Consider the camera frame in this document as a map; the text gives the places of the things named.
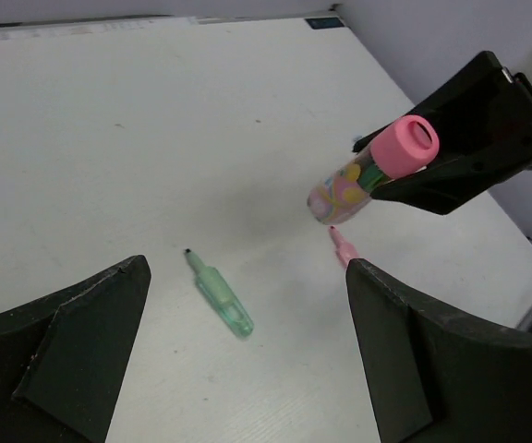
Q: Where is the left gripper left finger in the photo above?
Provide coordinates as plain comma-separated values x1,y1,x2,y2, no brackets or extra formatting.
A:
0,255,150,442

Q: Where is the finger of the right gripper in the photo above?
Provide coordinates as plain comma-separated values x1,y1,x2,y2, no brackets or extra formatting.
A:
353,51,532,160
372,138,532,215

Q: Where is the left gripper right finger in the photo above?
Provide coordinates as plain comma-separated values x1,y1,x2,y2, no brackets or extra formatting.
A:
346,259,532,442

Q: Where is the pink capped crayon tube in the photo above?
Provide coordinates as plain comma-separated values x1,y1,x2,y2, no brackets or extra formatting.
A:
308,115,440,225

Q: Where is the pink translucent highlighter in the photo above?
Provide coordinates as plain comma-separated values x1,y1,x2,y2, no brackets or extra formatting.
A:
328,226,360,269

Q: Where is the mint green highlighter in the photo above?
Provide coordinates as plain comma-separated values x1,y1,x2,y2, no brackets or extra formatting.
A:
184,248,254,339

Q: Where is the right blue table label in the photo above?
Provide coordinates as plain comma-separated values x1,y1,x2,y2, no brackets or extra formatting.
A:
305,17,345,30

